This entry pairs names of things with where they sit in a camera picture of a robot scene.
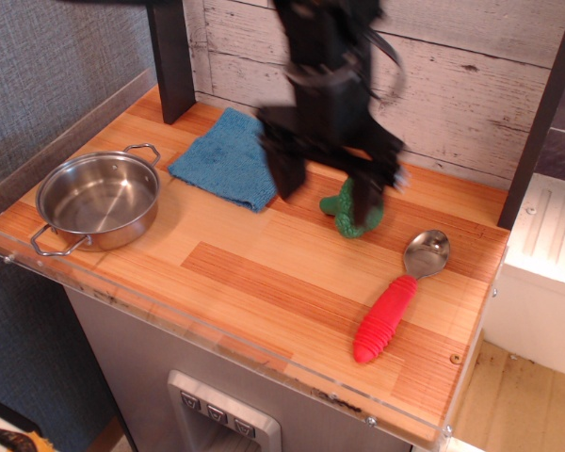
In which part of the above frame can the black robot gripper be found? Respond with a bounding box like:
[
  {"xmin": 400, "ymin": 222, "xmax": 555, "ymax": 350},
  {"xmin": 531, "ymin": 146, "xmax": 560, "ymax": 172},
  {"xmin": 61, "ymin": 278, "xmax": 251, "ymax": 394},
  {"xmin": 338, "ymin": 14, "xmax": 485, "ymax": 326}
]
[{"xmin": 258, "ymin": 81, "xmax": 408, "ymax": 222}]

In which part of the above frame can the red handled metal spoon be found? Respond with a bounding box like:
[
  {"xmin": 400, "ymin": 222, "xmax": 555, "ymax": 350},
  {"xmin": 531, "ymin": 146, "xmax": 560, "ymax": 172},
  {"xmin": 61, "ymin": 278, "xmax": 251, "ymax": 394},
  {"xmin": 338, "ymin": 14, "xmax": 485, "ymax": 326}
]
[{"xmin": 353, "ymin": 230, "xmax": 451, "ymax": 363}]

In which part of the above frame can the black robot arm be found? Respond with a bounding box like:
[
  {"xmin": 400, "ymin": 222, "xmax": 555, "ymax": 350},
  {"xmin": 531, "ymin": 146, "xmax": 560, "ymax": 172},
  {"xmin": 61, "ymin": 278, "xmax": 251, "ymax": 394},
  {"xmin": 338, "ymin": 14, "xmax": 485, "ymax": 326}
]
[{"xmin": 257, "ymin": 1, "xmax": 404, "ymax": 226}]

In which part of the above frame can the green toy broccoli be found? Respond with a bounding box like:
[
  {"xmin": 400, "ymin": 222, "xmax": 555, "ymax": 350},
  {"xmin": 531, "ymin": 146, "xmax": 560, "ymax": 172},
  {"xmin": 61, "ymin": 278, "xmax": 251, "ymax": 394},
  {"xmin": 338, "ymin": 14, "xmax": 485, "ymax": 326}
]
[{"xmin": 319, "ymin": 178, "xmax": 384, "ymax": 239}]

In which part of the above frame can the blue folded towel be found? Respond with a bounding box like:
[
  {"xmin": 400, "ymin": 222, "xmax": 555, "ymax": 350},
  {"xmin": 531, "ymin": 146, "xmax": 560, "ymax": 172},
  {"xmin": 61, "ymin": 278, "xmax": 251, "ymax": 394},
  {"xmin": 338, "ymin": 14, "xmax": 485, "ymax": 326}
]
[{"xmin": 169, "ymin": 108, "xmax": 276, "ymax": 213}]

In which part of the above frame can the clear acrylic edge guard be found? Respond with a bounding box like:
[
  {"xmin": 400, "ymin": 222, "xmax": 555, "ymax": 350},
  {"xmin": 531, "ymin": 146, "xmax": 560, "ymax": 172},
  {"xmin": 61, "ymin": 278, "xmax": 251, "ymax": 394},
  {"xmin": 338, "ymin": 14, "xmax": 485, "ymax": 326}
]
[{"xmin": 0, "ymin": 218, "xmax": 508, "ymax": 451}]

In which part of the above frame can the stainless steel pot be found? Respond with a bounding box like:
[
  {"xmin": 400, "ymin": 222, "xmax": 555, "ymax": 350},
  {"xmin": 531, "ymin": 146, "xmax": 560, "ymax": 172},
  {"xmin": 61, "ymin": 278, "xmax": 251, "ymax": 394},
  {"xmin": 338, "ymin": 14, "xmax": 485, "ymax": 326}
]
[{"xmin": 30, "ymin": 143, "xmax": 161, "ymax": 257}]

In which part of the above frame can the white toy sink unit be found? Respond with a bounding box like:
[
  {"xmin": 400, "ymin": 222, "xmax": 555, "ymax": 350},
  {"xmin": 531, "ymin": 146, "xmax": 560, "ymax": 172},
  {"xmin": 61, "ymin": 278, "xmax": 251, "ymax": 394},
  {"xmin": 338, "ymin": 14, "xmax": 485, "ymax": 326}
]
[{"xmin": 479, "ymin": 70, "xmax": 565, "ymax": 382}]

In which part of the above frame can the grey toy fridge cabinet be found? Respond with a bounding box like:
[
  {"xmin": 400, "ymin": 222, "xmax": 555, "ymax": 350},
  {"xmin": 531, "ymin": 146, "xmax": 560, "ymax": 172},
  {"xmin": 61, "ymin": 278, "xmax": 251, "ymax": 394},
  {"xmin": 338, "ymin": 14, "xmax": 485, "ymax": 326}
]
[{"xmin": 66, "ymin": 289, "xmax": 412, "ymax": 451}]

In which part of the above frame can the yellow object bottom left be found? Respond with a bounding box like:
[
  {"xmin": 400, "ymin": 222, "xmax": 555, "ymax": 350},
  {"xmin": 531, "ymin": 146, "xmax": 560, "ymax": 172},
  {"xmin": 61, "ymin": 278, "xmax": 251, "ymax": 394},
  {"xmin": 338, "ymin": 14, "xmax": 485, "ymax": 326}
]
[{"xmin": 26, "ymin": 431, "xmax": 55, "ymax": 452}]

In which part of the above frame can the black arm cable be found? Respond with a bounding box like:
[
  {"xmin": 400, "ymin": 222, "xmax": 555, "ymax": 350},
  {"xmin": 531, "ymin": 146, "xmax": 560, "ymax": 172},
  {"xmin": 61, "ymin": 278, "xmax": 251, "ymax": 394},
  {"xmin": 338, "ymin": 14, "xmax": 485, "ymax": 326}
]
[{"xmin": 369, "ymin": 27, "xmax": 409, "ymax": 103}]

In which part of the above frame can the dark right frame post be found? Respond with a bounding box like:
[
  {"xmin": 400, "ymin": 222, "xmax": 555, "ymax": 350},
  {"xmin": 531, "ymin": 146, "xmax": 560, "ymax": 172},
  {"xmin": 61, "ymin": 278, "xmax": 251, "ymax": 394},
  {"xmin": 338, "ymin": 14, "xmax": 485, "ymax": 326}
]
[{"xmin": 497, "ymin": 31, "xmax": 565, "ymax": 230}]

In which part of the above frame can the dark frame post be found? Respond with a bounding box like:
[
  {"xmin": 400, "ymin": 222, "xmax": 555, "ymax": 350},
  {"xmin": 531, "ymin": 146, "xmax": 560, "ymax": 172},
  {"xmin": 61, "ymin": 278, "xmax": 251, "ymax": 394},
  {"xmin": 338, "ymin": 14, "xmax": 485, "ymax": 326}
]
[
  {"xmin": 497, "ymin": 31, "xmax": 565, "ymax": 230},
  {"xmin": 147, "ymin": 1, "xmax": 196, "ymax": 124}
]

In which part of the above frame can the dark left frame post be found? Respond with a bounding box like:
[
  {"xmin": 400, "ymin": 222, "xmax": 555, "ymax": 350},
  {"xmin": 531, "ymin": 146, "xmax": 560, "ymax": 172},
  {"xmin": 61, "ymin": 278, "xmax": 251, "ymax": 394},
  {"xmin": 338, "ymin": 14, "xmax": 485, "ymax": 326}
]
[{"xmin": 147, "ymin": 1, "xmax": 196, "ymax": 124}]

